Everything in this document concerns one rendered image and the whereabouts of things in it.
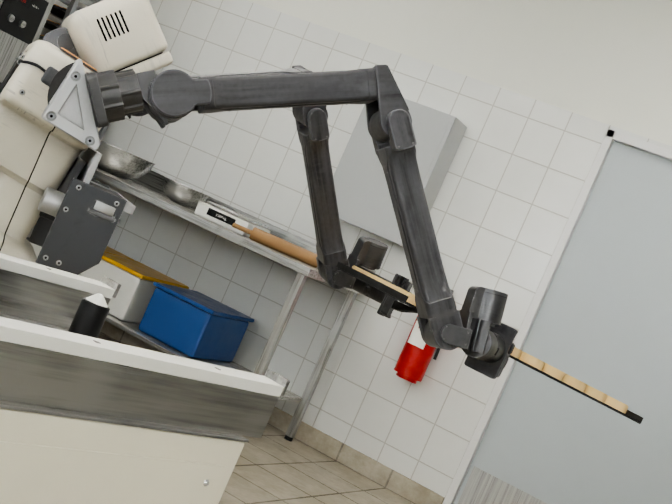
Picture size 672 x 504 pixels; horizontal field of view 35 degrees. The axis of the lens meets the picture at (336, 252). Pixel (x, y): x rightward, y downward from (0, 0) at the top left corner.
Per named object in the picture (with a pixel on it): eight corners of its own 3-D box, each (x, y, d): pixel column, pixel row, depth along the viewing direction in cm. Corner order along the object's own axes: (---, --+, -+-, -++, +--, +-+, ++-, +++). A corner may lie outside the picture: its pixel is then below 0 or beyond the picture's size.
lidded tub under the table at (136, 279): (67, 293, 561) (87, 247, 561) (118, 303, 603) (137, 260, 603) (122, 322, 545) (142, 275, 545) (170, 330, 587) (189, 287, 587)
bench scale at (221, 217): (192, 212, 541) (199, 196, 541) (218, 221, 572) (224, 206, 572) (243, 235, 532) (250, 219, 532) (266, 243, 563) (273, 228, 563)
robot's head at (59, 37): (21, 68, 186) (52, 18, 186) (18, 68, 198) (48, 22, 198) (58, 91, 189) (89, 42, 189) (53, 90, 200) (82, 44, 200)
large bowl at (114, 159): (63, 153, 579) (74, 128, 579) (105, 169, 614) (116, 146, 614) (117, 178, 562) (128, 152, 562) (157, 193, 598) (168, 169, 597)
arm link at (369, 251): (318, 270, 253) (330, 283, 245) (336, 225, 251) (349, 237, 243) (362, 283, 258) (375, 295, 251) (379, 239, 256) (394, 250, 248)
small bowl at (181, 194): (146, 190, 576) (154, 172, 576) (173, 200, 600) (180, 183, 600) (185, 208, 564) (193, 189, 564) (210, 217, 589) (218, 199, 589)
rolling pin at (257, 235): (229, 230, 523) (234, 218, 523) (230, 230, 529) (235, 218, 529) (335, 276, 527) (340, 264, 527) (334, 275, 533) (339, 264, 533)
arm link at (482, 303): (421, 337, 197) (439, 341, 188) (437, 277, 197) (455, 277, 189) (480, 354, 200) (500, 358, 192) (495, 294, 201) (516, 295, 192)
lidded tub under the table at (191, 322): (133, 328, 541) (153, 280, 541) (179, 335, 584) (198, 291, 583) (192, 359, 526) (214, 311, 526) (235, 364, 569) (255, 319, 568)
